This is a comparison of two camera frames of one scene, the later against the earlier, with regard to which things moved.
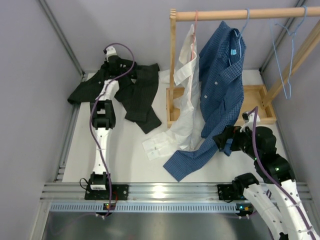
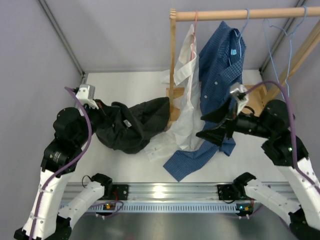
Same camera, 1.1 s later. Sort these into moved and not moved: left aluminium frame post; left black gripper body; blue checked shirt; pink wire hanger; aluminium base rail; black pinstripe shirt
Moved: left black gripper body; black pinstripe shirt
Not moved: blue checked shirt; left aluminium frame post; pink wire hanger; aluminium base rail
